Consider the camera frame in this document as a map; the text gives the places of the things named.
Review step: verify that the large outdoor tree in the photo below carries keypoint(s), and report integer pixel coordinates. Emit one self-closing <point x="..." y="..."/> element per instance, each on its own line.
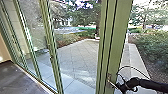
<point x="97" y="18"/>

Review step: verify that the green outdoor shrub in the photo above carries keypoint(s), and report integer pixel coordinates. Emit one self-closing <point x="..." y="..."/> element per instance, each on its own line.
<point x="153" y="45"/>

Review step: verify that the green framed glass door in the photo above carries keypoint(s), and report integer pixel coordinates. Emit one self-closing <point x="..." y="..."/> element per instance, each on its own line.
<point x="111" y="43"/>

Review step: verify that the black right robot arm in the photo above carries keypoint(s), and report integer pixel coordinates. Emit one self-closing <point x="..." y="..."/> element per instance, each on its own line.
<point x="154" y="85"/>

